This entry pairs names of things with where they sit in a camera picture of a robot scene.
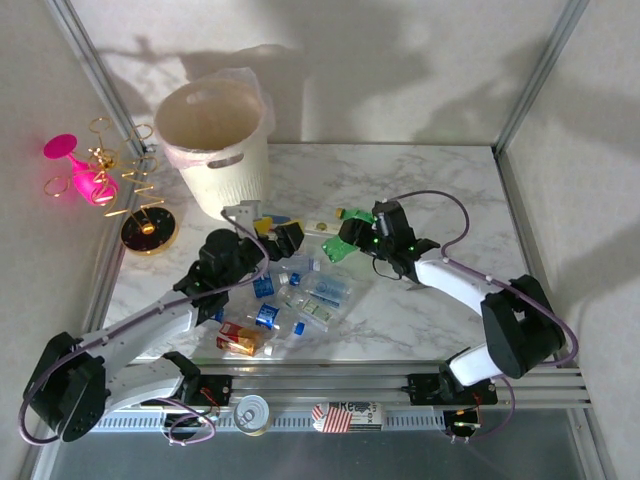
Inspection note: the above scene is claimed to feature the clear crushed bottle white cap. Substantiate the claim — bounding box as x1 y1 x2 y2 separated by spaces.
269 253 324 275

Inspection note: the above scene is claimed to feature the green plastic bottle yellow cap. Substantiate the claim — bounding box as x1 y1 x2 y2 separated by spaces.
321 206 377 265

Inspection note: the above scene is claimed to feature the blue label bottle white cap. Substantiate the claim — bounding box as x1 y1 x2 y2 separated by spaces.
252 272 292 300

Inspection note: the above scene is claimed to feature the clear bottle green white label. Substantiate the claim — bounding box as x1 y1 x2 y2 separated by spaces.
276 287 334 332

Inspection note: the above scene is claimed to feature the red yellow snack packet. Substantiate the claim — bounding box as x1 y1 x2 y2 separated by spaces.
215 321 275 358

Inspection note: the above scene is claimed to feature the white plastic bin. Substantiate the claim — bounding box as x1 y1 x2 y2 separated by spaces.
153 78 271 222

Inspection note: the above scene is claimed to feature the pink wine glass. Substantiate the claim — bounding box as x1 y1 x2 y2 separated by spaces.
42 133 121 207

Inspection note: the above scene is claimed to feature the tin can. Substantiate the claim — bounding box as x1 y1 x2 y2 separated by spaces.
232 394 273 438

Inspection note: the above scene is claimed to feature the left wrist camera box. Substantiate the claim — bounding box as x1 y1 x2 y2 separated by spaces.
221 199 265 227

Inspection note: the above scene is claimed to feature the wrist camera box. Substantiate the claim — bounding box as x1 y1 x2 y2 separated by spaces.
221 199 265 227
372 198 392 236

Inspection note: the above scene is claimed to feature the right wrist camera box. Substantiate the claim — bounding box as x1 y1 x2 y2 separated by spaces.
372 198 392 236

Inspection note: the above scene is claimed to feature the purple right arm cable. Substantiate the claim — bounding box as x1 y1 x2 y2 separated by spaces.
382 189 580 444

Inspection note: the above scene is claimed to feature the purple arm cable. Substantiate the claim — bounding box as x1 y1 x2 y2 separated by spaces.
18 209 271 447
382 189 580 444

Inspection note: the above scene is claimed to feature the gold wire glass rack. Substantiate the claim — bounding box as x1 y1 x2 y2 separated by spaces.
43 117 180 257

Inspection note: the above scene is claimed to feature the aluminium side rail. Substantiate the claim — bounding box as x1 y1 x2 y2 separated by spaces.
82 147 151 346

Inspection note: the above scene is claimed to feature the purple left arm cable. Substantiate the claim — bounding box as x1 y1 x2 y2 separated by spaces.
18 209 271 447

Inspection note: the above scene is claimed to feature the aluminium mounting rail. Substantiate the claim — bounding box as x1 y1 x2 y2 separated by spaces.
104 364 594 414

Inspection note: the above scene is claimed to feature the slotted grey cable duct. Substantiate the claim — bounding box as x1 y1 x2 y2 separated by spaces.
99 410 451 434

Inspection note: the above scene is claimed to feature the aluminium frame post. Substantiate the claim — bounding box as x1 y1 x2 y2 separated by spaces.
492 0 592 154
43 0 154 154

